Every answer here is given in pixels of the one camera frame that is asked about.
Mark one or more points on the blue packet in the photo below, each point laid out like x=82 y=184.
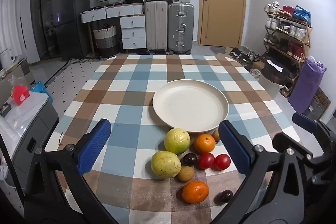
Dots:
x=42 y=90

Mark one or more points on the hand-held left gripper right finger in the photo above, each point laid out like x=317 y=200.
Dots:
x=235 y=146

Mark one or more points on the red paper box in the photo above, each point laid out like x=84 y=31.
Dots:
x=20 y=95

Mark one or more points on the wooden shoe rack with shoes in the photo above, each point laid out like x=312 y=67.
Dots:
x=286 y=37

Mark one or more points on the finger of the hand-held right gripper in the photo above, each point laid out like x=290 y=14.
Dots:
x=304 y=121
x=291 y=141

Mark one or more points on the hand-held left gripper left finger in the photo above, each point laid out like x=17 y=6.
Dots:
x=94 y=146

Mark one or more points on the patterned floor rug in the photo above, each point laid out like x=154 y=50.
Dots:
x=71 y=71

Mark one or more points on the dark purple passion fruit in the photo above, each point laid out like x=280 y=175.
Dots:
x=189 y=159
x=223 y=197

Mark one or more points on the grey white printer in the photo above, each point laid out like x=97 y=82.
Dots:
x=29 y=129

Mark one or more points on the silver suitcase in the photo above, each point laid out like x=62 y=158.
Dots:
x=181 y=29

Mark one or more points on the dark glass cabinet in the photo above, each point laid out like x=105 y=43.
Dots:
x=43 y=11

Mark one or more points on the cream round plate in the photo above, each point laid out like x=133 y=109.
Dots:
x=189 y=106

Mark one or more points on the white kettle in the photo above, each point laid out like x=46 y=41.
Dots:
x=5 y=57

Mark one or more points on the white drawer desk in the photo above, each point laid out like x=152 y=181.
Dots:
x=132 y=29

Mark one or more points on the brown doormat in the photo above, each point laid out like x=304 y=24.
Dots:
x=321 y=103

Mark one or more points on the orange mandarin with green stem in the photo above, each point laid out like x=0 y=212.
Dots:
x=204 y=143

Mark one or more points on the brown kiwi fruit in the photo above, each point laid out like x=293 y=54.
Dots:
x=186 y=174

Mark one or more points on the spotted yellow-green guava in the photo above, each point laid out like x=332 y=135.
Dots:
x=165 y=165

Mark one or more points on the woven laundry basket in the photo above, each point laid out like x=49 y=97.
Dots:
x=105 y=40

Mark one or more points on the small tan round fruit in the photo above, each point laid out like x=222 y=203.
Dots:
x=216 y=135

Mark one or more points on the purple bag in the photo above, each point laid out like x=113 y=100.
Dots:
x=305 y=85

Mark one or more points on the red tomato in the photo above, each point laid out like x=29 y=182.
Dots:
x=206 y=161
x=222 y=161

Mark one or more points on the dark grey refrigerator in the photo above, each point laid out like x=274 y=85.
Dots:
x=69 y=16

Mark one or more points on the beige suitcase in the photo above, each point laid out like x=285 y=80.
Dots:
x=156 y=27

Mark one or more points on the smooth yellow-green guava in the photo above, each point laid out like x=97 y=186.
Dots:
x=177 y=141

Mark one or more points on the pile of shoes on floor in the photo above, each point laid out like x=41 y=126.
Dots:
x=244 y=56

